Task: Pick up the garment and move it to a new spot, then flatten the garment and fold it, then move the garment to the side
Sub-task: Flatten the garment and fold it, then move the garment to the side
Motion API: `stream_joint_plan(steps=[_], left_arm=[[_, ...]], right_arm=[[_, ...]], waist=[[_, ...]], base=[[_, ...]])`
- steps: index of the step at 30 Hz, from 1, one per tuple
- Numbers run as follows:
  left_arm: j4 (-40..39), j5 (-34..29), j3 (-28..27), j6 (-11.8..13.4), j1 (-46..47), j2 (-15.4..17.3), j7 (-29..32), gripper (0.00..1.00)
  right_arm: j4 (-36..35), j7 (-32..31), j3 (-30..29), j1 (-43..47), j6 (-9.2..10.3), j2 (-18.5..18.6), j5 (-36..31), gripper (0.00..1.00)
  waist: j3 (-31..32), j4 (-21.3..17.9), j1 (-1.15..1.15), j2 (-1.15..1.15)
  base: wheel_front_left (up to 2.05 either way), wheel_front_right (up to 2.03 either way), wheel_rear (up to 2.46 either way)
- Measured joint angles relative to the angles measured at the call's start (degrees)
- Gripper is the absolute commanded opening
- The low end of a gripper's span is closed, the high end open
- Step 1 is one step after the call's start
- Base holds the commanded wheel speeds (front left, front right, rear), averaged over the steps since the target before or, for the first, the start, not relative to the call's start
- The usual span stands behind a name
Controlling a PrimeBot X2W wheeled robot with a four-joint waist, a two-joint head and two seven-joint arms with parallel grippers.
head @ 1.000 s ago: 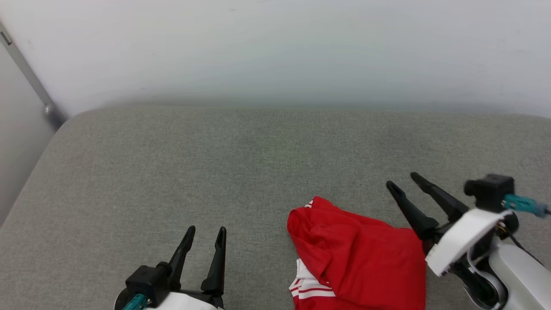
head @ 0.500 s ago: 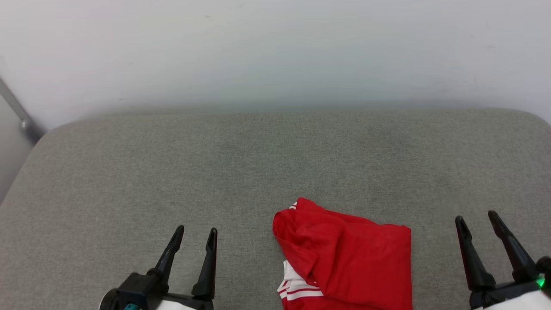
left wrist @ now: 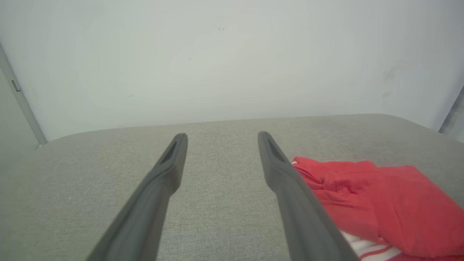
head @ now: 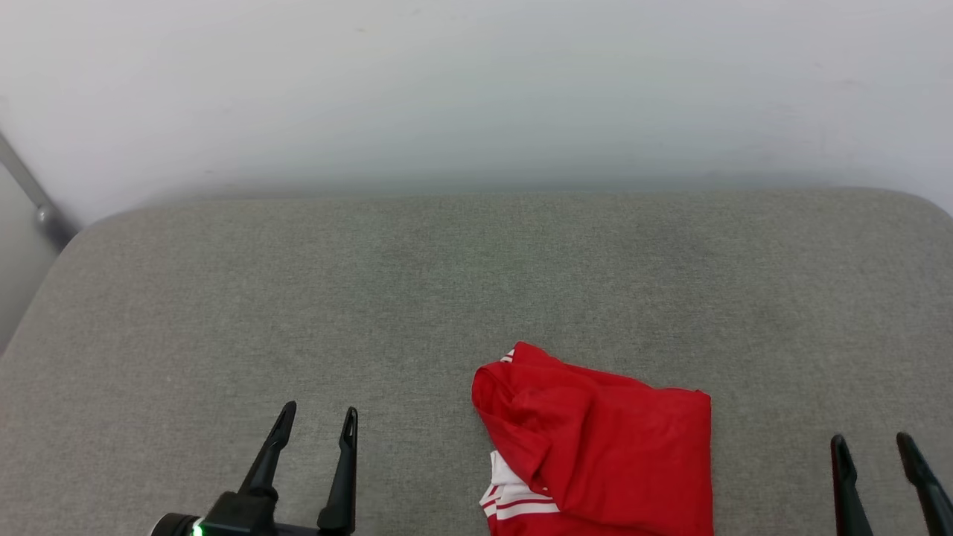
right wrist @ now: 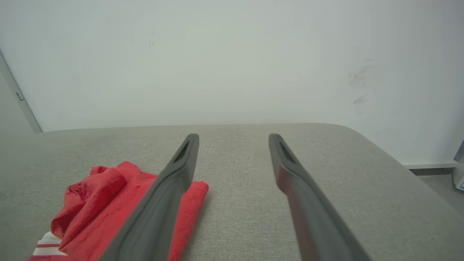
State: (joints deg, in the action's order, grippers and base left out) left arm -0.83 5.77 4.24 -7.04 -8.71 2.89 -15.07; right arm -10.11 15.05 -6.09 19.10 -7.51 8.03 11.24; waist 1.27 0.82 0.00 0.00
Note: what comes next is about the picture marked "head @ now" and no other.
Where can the grey fabric sofa seat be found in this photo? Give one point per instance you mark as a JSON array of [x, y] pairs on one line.
[[476, 298]]

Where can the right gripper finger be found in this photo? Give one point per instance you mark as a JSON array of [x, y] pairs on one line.
[[931, 491], [849, 491]]

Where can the red basketball jersey white trim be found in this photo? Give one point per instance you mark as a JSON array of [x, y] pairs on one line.
[[595, 447]]

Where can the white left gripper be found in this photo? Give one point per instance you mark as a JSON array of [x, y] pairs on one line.
[[246, 517]]

